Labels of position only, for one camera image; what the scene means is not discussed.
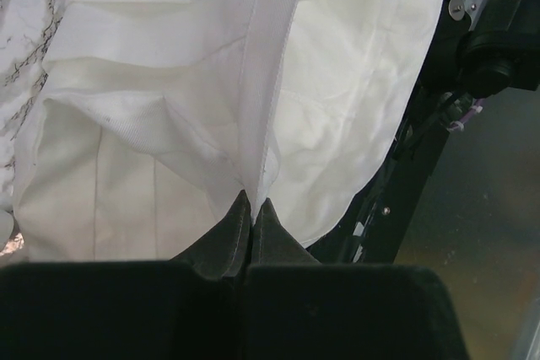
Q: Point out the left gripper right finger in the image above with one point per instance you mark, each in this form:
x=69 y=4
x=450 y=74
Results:
x=298 y=308

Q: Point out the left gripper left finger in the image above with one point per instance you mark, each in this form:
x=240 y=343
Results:
x=182 y=308

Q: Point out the white skirt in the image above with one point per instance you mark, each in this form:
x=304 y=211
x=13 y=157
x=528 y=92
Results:
x=156 y=114

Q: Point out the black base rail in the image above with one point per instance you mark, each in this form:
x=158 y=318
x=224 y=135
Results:
x=469 y=60

